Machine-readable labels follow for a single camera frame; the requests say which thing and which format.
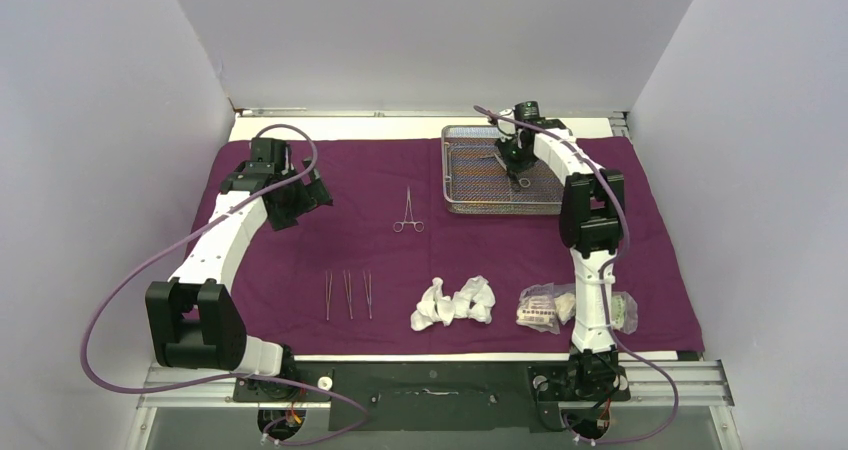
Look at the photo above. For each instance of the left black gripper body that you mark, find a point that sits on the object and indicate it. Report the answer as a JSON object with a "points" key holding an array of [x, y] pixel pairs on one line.
{"points": [[294, 204]]}

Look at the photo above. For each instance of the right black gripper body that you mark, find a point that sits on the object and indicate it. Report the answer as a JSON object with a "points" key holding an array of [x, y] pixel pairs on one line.
{"points": [[517, 159]]}

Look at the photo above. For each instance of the metal surgical scissors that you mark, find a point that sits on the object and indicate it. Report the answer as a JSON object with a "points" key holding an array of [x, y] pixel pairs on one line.
{"points": [[515, 179]]}

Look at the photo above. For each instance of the wire mesh instrument tray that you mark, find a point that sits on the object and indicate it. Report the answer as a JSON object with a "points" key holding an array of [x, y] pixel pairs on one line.
{"points": [[475, 182]]}

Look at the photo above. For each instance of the metal spatula tool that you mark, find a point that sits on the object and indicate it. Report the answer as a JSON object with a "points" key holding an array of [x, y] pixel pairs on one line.
{"points": [[328, 293]]}

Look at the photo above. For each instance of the metal forceps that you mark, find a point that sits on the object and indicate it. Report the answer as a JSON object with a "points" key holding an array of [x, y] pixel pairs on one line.
{"points": [[408, 220]]}

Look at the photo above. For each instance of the purple cloth wrap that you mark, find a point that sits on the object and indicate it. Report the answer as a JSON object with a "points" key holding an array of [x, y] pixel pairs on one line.
{"points": [[279, 286]]}

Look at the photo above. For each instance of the metal tweezers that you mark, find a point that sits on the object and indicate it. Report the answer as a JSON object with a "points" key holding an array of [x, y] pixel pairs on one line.
{"points": [[368, 291], [348, 289]]}

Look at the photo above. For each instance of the white gauze piece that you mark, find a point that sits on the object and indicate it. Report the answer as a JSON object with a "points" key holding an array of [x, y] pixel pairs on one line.
{"points": [[475, 300]]}

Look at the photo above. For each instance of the pink packet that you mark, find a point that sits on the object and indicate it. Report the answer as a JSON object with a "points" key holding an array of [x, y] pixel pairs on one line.
{"points": [[537, 309]]}

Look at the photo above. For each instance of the white gauze bag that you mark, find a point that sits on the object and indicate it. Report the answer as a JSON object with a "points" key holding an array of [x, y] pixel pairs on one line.
{"points": [[565, 306]]}

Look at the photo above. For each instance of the white cotton balls bag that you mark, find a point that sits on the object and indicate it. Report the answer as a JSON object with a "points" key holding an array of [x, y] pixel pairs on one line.
{"points": [[433, 307]]}

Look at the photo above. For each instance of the green packet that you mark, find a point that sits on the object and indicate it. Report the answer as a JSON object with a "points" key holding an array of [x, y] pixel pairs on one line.
{"points": [[624, 313]]}

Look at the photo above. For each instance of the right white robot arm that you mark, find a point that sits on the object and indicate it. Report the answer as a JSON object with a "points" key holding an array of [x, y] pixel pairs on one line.
{"points": [[591, 226]]}

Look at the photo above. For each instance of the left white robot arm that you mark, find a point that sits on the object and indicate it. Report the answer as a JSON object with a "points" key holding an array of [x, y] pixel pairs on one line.
{"points": [[193, 319]]}

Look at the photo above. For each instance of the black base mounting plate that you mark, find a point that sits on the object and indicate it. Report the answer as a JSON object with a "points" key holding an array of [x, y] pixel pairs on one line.
{"points": [[429, 415]]}

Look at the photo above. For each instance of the aluminium frame rail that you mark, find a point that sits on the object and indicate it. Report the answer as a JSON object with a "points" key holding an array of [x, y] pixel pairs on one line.
{"points": [[199, 384]]}

